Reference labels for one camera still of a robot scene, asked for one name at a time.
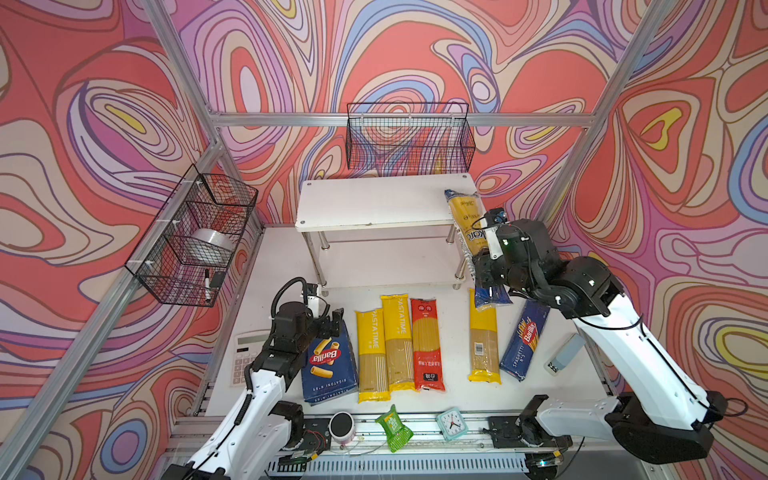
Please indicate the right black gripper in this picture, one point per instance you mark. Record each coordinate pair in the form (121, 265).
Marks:
(484, 261)

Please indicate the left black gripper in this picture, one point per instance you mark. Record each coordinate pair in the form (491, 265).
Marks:
(323, 330)

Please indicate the dark blue yellow spaghetti bag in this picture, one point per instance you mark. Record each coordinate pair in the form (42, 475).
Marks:
(480, 246)

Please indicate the yellow barcode spaghetti bag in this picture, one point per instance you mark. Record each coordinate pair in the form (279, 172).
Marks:
(484, 347)

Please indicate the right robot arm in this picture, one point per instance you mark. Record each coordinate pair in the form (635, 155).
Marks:
(666, 416)

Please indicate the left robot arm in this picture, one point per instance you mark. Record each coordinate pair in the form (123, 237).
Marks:
(262, 422)

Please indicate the white two-tier shelf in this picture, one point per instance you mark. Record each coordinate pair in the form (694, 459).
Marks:
(383, 231)

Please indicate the white pink calculator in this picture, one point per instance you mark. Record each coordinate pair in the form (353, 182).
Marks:
(247, 346)

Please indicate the blue Barilla rigatoni box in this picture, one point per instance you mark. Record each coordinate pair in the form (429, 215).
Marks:
(330, 370)

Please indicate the black marker pen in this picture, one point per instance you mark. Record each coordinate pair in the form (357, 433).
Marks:
(207, 286)

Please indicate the short yellow Pastatime bag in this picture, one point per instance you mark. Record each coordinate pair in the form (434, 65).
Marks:
(372, 357)

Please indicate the long yellow Pastatime bag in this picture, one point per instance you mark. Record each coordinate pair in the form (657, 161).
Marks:
(398, 342)

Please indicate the blue Barilla spaghetti box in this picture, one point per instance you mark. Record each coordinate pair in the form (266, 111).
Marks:
(525, 337)

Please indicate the silver tape roll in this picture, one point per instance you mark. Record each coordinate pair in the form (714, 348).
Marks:
(210, 247)

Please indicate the grey small box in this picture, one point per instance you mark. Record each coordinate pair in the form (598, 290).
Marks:
(564, 354)

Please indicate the red spaghetti bag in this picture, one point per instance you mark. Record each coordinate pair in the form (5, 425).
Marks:
(428, 372)

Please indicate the green snack pouch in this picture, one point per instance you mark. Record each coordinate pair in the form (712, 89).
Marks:
(398, 435)

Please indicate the teal alarm clock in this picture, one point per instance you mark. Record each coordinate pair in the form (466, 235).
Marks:
(452, 424)

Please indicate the black wire basket left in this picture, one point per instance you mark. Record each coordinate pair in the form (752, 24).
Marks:
(201, 226)

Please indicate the black wire basket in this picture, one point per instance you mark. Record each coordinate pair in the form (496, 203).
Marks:
(407, 138)
(201, 226)

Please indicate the black wire basket back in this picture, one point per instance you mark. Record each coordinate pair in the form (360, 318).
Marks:
(407, 138)

